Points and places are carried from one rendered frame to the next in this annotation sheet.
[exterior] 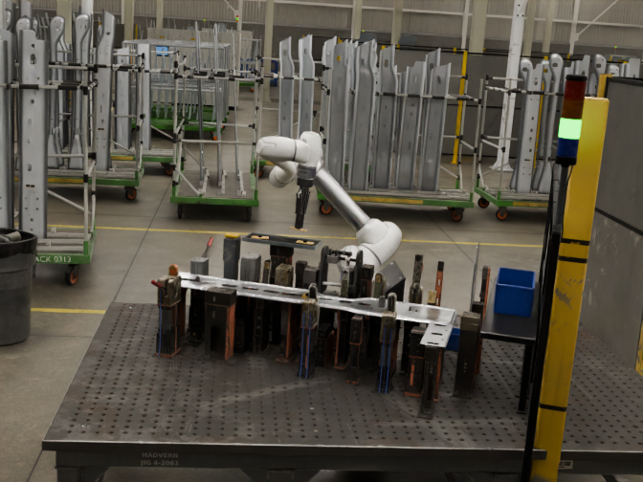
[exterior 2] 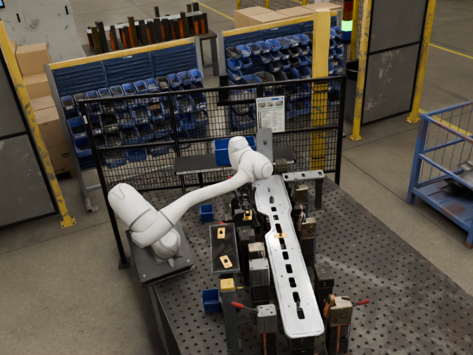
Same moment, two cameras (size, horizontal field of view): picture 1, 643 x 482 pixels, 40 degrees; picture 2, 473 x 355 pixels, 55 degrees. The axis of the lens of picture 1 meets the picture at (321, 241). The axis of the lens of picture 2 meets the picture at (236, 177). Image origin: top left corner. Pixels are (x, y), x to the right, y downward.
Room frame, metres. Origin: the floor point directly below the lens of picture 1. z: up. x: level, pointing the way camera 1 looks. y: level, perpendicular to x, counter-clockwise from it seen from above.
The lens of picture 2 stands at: (4.58, 1.95, 2.74)
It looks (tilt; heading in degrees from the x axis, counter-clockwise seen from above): 33 degrees down; 254
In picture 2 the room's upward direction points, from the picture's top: 4 degrees counter-clockwise
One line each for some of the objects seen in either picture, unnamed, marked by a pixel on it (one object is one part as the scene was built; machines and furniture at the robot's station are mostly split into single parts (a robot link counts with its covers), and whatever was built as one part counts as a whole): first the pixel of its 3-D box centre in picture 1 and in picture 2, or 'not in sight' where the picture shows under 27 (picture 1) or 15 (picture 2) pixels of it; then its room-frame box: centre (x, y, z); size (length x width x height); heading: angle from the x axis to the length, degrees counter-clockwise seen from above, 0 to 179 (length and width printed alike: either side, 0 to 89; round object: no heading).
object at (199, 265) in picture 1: (198, 295); (267, 335); (4.09, 0.58, 0.88); 0.11 x 0.10 x 0.36; 166
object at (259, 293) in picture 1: (302, 296); (282, 238); (3.79, 0.07, 1.00); 1.38 x 0.22 x 0.02; 76
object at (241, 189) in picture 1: (217, 134); not in sight; (10.60, 1.33, 0.88); 1.91 x 1.00 x 1.76; 7
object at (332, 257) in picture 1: (339, 298); (244, 235); (3.96, -0.10, 0.94); 0.18 x 0.13 x 0.49; 76
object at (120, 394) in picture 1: (368, 369); (267, 244); (3.76, -0.26, 0.68); 2.56 x 1.61 x 0.04; 96
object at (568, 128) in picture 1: (569, 128); (346, 25); (2.93, -0.80, 1.90); 0.07 x 0.07 x 0.06
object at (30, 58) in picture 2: not in sight; (27, 86); (5.60, -4.90, 0.52); 1.20 x 0.80 x 1.05; 93
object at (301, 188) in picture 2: (386, 351); (300, 208); (3.49, -0.30, 0.87); 0.12 x 0.09 x 0.35; 166
